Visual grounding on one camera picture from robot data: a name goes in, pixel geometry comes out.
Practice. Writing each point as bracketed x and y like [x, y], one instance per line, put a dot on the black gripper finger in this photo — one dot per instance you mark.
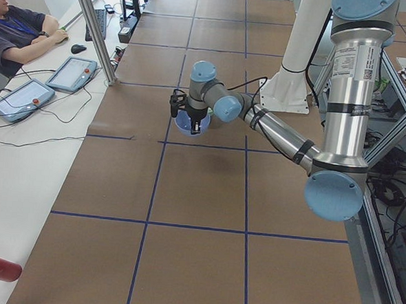
[195, 127]

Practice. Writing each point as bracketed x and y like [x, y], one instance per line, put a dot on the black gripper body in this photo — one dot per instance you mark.
[195, 114]

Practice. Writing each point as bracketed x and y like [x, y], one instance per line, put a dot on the blue bowl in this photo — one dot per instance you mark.
[183, 123]

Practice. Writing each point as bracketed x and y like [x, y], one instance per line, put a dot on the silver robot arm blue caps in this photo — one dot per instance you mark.
[337, 171]

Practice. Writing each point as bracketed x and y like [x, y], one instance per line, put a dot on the green bowl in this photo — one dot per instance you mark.
[215, 122]

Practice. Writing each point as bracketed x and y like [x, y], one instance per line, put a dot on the far teach pendant tablet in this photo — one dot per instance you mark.
[72, 75]

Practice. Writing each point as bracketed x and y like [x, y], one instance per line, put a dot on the teach pendant tablet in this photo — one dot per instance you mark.
[72, 75]
[25, 100]

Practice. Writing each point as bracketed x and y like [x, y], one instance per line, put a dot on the black computer mouse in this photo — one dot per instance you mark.
[76, 49]

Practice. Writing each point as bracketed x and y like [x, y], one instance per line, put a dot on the white side table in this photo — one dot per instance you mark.
[35, 157]

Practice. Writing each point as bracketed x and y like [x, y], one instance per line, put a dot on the near teach pendant tablet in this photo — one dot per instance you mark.
[25, 100]

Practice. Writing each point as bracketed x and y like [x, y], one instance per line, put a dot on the seated person dark shirt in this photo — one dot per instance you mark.
[25, 36]

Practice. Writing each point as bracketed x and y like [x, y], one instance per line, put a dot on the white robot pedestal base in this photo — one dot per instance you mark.
[286, 91]

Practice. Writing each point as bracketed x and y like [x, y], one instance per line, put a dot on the aluminium frame post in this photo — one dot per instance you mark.
[99, 44]

